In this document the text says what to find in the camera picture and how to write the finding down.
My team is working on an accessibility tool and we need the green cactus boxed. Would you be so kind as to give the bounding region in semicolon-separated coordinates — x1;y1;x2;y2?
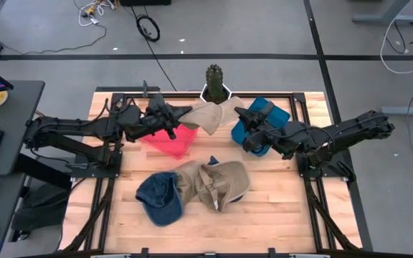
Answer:
205;63;225;103

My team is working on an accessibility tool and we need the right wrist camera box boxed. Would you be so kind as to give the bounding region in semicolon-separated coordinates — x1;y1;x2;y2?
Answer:
258;101;276;125

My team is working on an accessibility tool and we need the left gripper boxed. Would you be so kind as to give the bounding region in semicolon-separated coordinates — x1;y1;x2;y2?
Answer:
125;105;194;143

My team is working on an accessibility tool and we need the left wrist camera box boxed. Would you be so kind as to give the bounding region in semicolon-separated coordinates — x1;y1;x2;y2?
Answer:
147;92;168;118

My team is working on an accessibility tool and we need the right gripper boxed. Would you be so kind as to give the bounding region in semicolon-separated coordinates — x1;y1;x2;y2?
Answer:
234;106;303;159

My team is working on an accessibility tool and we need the blue plastic bin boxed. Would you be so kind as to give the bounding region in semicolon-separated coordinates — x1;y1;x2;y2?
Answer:
230;95;292;158

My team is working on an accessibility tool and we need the thin black floor cable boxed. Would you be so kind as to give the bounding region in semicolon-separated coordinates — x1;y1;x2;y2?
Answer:
0;14;108;67

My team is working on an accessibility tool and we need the pink translucent plastic bin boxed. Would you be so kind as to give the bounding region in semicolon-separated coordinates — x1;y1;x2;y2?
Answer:
141;123;199;161

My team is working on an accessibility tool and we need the coiled black cable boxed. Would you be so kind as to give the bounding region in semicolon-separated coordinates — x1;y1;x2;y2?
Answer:
136;14;161;43

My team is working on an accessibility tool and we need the white faceted plant pot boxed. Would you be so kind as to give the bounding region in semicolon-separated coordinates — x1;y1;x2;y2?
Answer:
199;82;233;105

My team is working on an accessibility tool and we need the long white floor cable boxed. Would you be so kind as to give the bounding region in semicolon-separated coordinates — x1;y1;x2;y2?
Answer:
380;16;413;75

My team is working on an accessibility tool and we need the black lower desk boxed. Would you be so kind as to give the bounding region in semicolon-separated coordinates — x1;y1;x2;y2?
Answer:
0;173;27;258

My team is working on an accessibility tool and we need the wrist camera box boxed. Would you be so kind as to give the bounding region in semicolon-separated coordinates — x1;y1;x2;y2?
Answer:
258;101;276;125
147;92;168;118

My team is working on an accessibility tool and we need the white cable bundle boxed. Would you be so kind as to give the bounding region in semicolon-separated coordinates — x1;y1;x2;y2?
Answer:
77;0;116;28

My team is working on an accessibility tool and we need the grey desk foot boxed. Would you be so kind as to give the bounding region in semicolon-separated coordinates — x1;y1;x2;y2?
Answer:
352;0;413;25
381;96;413;116

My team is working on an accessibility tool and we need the long black floor cable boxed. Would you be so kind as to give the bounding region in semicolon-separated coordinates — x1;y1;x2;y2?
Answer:
130;5;178;92

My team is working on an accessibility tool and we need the tan baseball cap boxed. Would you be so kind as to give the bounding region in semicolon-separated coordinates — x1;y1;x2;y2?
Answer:
177;95;245;136
173;160;202;206
194;160;251;213

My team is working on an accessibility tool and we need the dark grey side desk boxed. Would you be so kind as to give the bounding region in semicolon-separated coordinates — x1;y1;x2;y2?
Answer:
0;80;46;177

